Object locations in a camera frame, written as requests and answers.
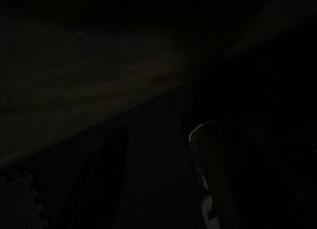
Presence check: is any robot left leg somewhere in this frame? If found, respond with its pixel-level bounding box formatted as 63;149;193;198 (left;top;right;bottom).
188;120;251;229

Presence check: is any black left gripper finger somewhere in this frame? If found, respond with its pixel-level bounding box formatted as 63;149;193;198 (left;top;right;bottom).
69;126;129;229

